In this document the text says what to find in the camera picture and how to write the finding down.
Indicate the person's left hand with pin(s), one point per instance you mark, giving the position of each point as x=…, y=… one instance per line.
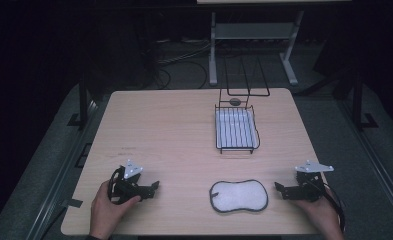
x=107, y=210

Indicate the person's right hand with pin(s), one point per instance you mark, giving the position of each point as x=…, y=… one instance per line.
x=320, y=216

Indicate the white sponge with dark edge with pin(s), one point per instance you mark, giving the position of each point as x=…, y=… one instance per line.
x=239, y=196

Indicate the grey metal stand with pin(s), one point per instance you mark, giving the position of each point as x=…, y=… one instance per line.
x=254, y=31

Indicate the dark round suction cup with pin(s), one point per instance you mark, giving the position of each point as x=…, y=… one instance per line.
x=235, y=101

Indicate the white drip tray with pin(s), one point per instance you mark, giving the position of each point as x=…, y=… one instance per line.
x=235, y=128

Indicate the grey tape strip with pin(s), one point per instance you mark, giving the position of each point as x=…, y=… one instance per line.
x=72, y=202

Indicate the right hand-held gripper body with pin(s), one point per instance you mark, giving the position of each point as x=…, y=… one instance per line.
x=309, y=186

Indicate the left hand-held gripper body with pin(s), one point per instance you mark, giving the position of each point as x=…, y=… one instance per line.
x=125, y=190

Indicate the black upright post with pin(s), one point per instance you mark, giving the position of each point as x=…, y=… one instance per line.
x=83, y=100
x=358, y=100

